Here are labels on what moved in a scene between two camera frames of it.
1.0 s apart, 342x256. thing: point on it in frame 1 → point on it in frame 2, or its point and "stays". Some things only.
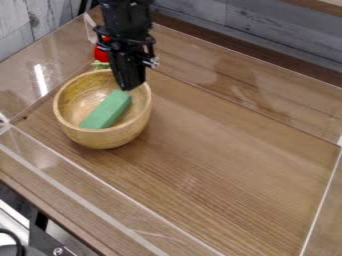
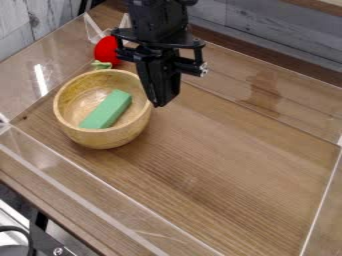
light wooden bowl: [80, 93] stays
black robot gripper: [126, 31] → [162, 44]
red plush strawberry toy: [101, 55] stays
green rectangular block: [108, 110] stays
